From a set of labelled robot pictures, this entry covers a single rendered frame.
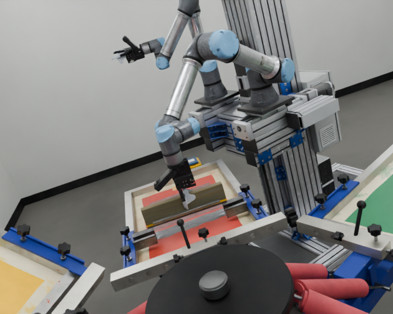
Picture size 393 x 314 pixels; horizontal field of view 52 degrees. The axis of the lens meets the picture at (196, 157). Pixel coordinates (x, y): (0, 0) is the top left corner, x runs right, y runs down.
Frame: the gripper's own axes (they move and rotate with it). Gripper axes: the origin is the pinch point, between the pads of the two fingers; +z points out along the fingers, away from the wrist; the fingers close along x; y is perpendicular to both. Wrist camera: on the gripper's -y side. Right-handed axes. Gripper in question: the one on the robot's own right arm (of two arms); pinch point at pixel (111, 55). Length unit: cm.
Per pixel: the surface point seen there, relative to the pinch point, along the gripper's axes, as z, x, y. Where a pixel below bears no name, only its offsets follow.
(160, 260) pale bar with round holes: -13, -148, 44
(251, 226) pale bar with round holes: -49, -143, 44
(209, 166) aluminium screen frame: -40, -64, 61
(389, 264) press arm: -86, -171, 52
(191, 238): -24, -127, 55
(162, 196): -11, -79, 62
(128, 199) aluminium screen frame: 8, -78, 59
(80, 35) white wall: 66, 245, 19
